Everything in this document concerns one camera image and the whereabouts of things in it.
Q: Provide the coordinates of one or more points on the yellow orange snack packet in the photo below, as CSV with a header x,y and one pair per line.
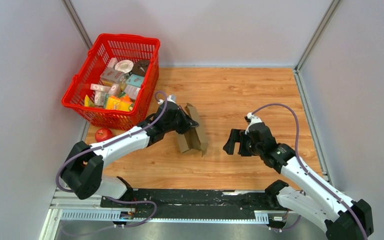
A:
x,y
123,103

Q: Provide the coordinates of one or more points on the white tape roll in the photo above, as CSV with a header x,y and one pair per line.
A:
x,y
125,66

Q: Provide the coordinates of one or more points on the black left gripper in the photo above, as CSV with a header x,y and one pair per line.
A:
x,y
188,122

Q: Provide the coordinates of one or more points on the brown cardboard paper box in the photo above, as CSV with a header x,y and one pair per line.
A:
x,y
194,140

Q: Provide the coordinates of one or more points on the light blue small box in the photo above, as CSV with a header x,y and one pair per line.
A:
x,y
135,80

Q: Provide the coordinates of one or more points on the red apple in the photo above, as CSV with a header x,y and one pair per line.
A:
x,y
103,134

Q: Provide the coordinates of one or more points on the dark brown round item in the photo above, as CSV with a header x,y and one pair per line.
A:
x,y
140,68

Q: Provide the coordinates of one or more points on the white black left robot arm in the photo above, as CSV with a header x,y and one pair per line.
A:
x,y
83,169

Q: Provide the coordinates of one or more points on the grey pink carton box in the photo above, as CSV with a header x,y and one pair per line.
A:
x,y
113,76

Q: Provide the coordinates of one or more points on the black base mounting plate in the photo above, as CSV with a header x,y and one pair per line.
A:
x,y
196,203

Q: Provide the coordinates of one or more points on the red plastic shopping basket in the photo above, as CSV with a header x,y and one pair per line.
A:
x,y
115,85

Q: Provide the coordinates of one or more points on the left aluminium frame post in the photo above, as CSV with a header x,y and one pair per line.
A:
x,y
76,20

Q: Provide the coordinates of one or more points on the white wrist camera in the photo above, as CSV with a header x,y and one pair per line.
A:
x,y
169,98
251,119

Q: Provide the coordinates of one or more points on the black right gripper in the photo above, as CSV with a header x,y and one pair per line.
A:
x,y
236,136

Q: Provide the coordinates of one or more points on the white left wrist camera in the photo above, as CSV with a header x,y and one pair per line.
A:
x,y
169,98

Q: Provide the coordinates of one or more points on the aluminium corner frame post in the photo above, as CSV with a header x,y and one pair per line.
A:
x,y
317,34

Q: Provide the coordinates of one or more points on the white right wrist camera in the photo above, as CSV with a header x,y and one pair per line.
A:
x,y
251,119

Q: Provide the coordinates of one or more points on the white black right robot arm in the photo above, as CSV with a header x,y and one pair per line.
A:
x,y
336,214

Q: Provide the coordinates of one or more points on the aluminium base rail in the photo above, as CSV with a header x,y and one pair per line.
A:
x,y
65,206

